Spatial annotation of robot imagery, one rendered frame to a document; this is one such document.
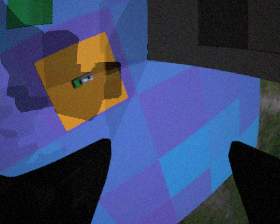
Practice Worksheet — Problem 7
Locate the grey panel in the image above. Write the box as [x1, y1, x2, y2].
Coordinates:
[148, 0, 280, 83]

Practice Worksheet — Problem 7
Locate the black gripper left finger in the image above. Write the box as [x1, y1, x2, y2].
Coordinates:
[0, 139, 111, 224]

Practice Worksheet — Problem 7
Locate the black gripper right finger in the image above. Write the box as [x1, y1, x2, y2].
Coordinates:
[228, 141, 280, 224]

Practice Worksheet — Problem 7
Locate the orange flat square patch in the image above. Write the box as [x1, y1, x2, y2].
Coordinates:
[34, 32, 128, 132]

